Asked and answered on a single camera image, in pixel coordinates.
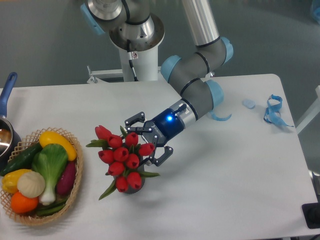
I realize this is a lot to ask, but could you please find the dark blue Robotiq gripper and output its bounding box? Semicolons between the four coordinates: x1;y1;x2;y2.
124;108;184;167

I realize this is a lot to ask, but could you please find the red tulip bouquet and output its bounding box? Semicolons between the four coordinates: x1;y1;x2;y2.
86;125;160;200

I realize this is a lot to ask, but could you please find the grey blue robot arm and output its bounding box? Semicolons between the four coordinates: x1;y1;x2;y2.
80;0;233;166

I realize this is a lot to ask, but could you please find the dark grey ribbed vase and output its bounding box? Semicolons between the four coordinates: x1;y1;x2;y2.
110;153;145;194

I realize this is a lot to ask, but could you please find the curled blue ribbon strip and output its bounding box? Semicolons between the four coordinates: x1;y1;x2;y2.
208;110;232;122

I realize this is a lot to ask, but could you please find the purple sweet potato toy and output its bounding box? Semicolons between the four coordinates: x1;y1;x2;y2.
56;161;76;196

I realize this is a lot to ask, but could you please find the small pale blue cap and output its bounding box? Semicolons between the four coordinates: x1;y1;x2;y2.
242;99;256;110

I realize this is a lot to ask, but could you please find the green bok choy toy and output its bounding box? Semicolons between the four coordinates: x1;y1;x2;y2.
31;143;68;206

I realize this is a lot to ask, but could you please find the blue ribbon knot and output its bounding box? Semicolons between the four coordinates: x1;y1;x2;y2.
263;94;294;128

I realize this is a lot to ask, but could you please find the green bean pods toy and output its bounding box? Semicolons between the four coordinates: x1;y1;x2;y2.
35;198;67;217

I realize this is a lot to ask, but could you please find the woven wicker basket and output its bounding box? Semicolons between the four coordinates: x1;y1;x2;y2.
0;127;84;226

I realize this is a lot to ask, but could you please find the green cucumber toy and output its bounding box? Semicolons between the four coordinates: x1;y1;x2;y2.
0;142;43;177

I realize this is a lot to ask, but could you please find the cream steamed bun toy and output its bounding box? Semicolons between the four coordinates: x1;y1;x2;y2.
17;171;46;198

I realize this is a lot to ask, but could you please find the orange fruit toy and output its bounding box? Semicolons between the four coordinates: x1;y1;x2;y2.
10;191;39;214

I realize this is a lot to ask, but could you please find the yellow bell pepper toy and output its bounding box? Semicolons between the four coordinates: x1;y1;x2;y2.
1;169;32;194

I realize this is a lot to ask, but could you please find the black device at edge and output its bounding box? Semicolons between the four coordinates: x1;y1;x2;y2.
301;202;320;229

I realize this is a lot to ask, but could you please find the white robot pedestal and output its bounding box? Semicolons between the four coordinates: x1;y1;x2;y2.
109;13;165;82

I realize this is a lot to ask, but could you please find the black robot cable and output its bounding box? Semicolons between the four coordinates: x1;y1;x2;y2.
125;39;139;82

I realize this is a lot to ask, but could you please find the blue handled saucepan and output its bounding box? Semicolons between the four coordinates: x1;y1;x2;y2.
0;72;21;171

